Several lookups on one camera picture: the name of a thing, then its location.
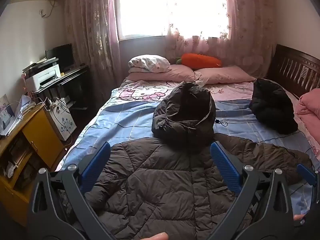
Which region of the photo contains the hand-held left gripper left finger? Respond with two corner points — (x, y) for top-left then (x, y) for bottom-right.
(26, 141), (118, 240)

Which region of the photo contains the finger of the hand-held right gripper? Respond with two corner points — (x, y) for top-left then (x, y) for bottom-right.
(296, 163), (319, 187)

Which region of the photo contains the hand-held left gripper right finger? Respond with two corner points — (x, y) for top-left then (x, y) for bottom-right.
(200, 141), (295, 240)

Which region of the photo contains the brown puffer jacket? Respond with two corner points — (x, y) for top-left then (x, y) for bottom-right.
(57, 81), (313, 240)

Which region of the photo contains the person's left hand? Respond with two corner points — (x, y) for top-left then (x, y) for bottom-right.
(141, 232), (169, 240)

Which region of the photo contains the white flower-print small cabinet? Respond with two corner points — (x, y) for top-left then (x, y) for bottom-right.
(46, 97), (77, 142)

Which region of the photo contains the yellow wooden cabinet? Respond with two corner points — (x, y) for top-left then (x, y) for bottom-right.
(0, 102), (66, 227)

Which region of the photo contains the pink quilt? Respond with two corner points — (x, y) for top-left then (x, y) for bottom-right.
(292, 88), (320, 136)

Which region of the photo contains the black puffer jacket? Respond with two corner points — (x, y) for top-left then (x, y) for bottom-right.
(249, 78), (299, 135)

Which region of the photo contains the black desk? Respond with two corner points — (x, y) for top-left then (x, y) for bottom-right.
(32, 64), (91, 111)

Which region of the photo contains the pink pillow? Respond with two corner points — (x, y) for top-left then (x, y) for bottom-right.
(195, 65), (257, 84)
(126, 64), (198, 82)

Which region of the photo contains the pile of papers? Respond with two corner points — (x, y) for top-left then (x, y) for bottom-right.
(14, 94), (36, 122)

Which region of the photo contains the white printer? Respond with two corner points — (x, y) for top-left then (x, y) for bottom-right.
(22, 57), (62, 92)

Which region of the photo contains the printed photo card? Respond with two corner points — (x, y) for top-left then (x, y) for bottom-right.
(0, 94), (15, 133)

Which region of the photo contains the dark wooden headboard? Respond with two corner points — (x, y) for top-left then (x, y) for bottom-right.
(266, 44), (320, 99)

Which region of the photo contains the orange carrot plush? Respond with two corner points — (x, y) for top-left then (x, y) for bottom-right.
(175, 53), (223, 69)

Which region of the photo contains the white floral pillow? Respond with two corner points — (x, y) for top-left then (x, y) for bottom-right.
(128, 55), (172, 73)

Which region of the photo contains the black monitor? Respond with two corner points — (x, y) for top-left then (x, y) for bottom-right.
(45, 43), (75, 72)

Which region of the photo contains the pink floral curtain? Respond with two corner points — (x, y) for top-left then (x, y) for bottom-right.
(64, 0), (121, 88)
(162, 0), (278, 73)

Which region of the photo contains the window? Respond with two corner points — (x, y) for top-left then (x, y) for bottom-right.
(117, 0), (233, 41)

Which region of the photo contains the air conditioner cable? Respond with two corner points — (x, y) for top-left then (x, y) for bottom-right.
(39, 0), (61, 18)

